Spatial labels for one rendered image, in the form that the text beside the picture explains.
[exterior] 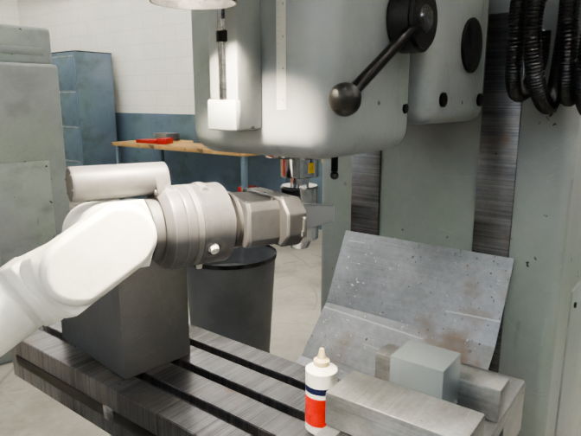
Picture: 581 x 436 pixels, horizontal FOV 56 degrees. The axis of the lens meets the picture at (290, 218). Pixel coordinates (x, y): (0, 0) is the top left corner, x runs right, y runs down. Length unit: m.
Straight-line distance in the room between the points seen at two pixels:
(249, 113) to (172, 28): 6.80
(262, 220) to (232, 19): 0.21
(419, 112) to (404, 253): 0.39
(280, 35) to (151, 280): 0.44
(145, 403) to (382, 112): 0.50
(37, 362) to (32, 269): 0.55
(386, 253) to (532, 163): 0.30
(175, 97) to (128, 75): 1.02
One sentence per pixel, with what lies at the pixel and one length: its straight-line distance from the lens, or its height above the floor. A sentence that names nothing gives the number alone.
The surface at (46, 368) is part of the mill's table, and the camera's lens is 1.02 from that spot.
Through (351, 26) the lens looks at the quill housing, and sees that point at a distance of 0.56.
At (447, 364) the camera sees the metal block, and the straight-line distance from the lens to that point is 0.61.
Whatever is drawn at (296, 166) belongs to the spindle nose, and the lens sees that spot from 0.63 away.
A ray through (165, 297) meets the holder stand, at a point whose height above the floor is 1.07.
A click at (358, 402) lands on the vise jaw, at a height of 1.07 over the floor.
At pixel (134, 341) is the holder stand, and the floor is 1.02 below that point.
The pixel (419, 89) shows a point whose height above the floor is 1.38.
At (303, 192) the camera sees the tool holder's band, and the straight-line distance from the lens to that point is 0.64.
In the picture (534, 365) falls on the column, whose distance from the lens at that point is 1.00.
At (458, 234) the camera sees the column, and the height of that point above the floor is 1.14.
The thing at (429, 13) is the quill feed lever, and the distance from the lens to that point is 0.63.
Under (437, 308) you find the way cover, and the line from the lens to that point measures 0.97.
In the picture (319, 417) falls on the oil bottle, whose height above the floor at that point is 0.99.
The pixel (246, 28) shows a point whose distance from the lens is 0.55.
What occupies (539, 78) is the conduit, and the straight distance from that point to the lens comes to 0.74.
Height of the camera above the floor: 1.37
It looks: 12 degrees down
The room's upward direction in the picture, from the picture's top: straight up
